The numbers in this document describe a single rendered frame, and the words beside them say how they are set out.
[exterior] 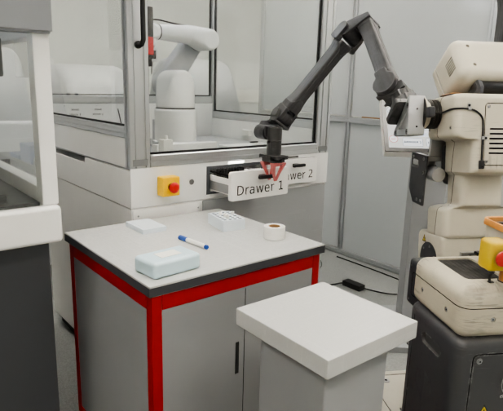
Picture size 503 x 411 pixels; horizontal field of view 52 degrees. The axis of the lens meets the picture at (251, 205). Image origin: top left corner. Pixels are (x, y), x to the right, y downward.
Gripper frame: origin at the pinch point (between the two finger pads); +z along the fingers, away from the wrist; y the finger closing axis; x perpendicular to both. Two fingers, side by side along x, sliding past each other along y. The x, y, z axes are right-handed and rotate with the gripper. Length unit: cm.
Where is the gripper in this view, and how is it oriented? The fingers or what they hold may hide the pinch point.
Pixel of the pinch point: (272, 178)
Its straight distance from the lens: 199.0
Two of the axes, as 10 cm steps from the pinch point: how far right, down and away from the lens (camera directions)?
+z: -0.4, 9.7, 2.2
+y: -6.4, -2.0, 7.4
